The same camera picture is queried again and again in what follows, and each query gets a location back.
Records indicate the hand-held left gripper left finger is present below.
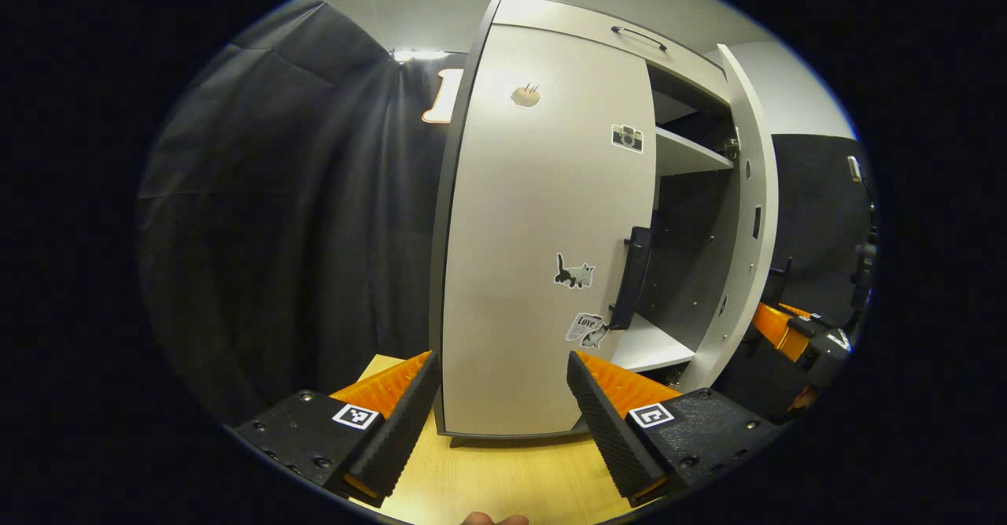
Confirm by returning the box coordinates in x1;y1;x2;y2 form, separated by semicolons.
232;350;441;508

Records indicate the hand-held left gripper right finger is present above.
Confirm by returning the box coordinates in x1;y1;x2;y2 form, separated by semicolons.
566;350;788;508

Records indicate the white shoe cabinet door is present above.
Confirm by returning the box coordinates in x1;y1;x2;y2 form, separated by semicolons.
677;43;780;392
441;24;658;437

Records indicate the white double-door shoe cabinet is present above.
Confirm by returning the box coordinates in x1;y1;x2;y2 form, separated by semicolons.
429;0;744;441

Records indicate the black door handle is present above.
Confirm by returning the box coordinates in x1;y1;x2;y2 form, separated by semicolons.
607;226;652;331

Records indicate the white cabinet shelf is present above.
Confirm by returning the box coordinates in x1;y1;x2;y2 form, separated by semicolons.
655;126;735;177

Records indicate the white cabinet drawer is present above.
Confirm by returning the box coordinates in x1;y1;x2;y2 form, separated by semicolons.
492;0;732;105

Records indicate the black backdrop cloth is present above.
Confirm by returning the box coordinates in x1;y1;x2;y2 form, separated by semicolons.
138;0;876;431

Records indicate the black drawer handle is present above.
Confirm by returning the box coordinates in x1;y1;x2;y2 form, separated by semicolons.
611;26;668;52

